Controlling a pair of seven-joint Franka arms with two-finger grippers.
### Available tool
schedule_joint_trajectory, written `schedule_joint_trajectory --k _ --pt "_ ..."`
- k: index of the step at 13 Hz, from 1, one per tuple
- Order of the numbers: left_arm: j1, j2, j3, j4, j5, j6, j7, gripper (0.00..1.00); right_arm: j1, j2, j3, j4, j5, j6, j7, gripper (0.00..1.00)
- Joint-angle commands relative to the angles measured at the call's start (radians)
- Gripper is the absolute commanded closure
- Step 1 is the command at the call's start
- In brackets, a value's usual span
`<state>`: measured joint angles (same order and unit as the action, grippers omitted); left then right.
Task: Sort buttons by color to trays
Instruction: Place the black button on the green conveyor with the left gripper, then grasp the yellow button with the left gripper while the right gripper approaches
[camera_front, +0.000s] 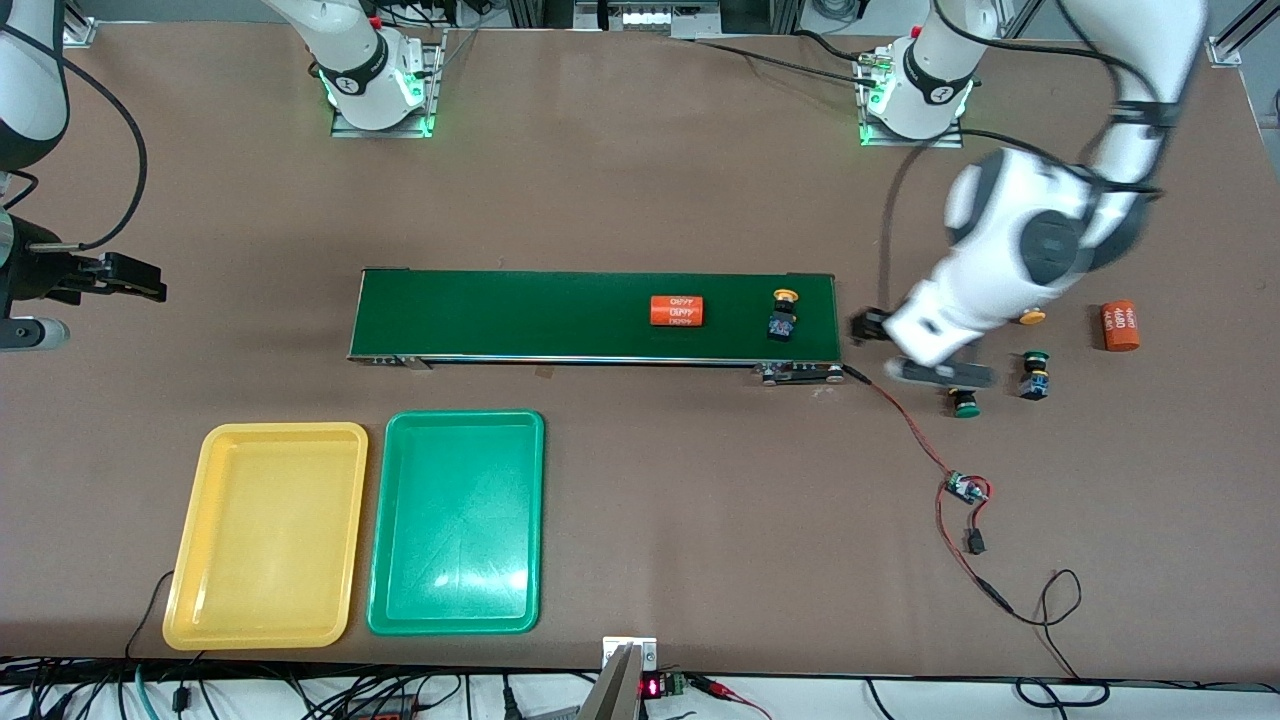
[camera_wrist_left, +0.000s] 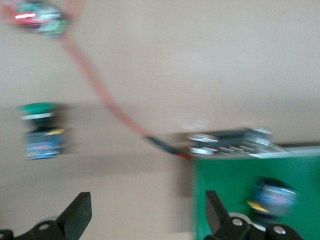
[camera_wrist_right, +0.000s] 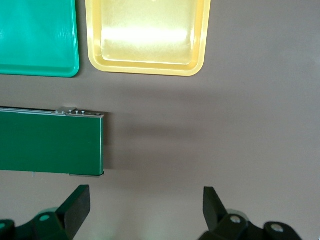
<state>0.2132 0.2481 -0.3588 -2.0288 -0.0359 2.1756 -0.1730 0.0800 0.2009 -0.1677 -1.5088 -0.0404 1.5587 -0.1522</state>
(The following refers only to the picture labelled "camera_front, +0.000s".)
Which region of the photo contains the yellow plastic tray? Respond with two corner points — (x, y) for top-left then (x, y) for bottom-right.
(162, 422), (370, 652)

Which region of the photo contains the green conveyor belt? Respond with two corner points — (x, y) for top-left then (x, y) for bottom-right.
(347, 268), (846, 386)

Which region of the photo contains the white light module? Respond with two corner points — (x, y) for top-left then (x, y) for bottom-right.
(573, 0), (723, 33)

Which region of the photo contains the green plastic tray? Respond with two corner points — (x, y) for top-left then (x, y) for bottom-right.
(366, 410), (546, 637)

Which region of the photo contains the red and black wire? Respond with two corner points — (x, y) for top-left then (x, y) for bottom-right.
(843, 364), (1084, 681)

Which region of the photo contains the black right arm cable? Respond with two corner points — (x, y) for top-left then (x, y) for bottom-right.
(0, 20), (149, 251)

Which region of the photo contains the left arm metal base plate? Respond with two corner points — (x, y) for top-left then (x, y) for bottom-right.
(857, 50), (967, 150)

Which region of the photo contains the long black table cable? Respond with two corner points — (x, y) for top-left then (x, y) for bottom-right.
(690, 38), (881, 86)

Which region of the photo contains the black base connector cable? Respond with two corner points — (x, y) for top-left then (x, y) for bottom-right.
(795, 28), (873, 63)

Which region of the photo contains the thin black cable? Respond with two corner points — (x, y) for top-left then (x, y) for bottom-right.
(125, 570), (177, 661)

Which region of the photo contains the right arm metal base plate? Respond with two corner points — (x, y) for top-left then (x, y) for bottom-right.
(330, 28), (447, 140)

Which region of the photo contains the red alligator clip wire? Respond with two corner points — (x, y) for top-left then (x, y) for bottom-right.
(690, 675), (773, 720)

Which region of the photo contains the teal cable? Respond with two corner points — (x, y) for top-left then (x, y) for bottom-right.
(128, 663), (161, 720)

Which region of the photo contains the looped black cable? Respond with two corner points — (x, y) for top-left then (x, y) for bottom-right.
(1015, 678), (1111, 709)

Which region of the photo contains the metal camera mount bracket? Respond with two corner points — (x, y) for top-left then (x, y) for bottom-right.
(578, 636), (659, 720)

